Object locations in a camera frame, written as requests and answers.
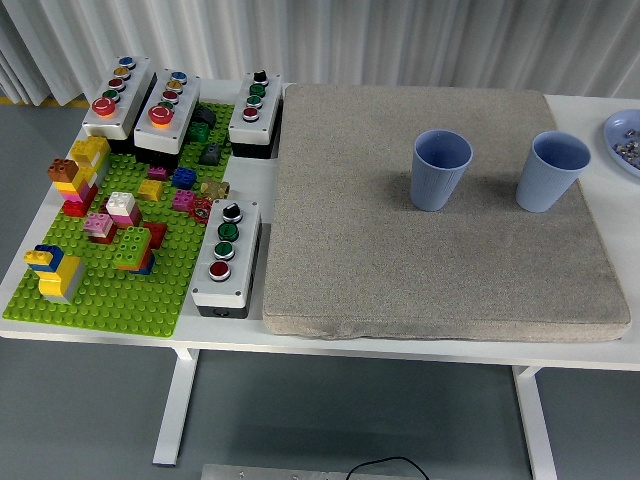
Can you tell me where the blue ribbed cup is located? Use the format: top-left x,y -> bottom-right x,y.
409,128 -> 474,212
515,130 -> 593,214

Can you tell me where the grey-brown mat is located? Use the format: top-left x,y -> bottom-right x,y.
262,83 -> 631,344

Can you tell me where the four-button control box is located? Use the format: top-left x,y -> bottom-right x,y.
190,198 -> 263,320
227,70 -> 285,160

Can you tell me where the brass valve with red handwheel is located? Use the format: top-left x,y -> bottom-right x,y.
188,177 -> 231,221

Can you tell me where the red brick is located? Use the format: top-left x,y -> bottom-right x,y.
142,221 -> 169,250

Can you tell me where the green-topped brick stack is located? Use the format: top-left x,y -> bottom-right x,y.
113,226 -> 156,276

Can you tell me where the five-button control box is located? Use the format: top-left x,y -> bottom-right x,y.
133,68 -> 202,169
81,54 -> 157,155

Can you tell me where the white-topped pink brick stack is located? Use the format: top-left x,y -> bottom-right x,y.
105,191 -> 143,229

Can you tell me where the green studded baseplate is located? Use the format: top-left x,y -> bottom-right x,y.
2,102 -> 236,340

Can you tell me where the white table leg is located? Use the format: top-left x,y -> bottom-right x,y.
513,366 -> 557,480
152,348 -> 200,466

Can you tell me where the pink-topped brick stack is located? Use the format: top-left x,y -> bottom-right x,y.
83,212 -> 118,245

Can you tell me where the yellow and white brick stack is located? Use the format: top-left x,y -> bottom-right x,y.
69,135 -> 111,169

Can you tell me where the brown-topped brick tower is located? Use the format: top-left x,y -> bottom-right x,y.
47,158 -> 100,217

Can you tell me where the yellow and blue brick stack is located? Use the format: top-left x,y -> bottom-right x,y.
23,244 -> 86,305

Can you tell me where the blue plate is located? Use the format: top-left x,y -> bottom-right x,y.
603,109 -> 640,179

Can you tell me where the white curtain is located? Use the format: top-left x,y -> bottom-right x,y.
0,0 -> 640,106

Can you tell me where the black cable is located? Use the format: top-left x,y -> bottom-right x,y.
347,456 -> 429,480

